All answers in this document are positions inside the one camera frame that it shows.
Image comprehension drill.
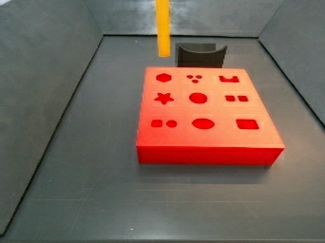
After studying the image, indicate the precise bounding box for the orange square-circle peg object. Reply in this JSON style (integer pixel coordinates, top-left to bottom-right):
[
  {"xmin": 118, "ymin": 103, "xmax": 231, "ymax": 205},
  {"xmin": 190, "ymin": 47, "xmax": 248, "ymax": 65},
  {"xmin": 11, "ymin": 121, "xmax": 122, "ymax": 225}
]
[{"xmin": 156, "ymin": 0, "xmax": 170, "ymax": 57}]

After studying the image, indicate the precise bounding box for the red shape-sorter block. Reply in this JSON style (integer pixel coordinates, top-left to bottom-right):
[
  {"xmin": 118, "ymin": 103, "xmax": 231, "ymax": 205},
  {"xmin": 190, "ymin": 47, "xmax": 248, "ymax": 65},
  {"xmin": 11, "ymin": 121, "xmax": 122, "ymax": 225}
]
[{"xmin": 137, "ymin": 67, "xmax": 285, "ymax": 166}]

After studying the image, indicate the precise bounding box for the dark grey curved holder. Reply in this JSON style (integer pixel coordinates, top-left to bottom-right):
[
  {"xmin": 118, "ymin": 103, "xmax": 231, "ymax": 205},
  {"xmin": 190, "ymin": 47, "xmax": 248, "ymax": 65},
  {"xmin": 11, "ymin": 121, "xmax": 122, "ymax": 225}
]
[{"xmin": 176, "ymin": 43, "xmax": 228, "ymax": 68}]

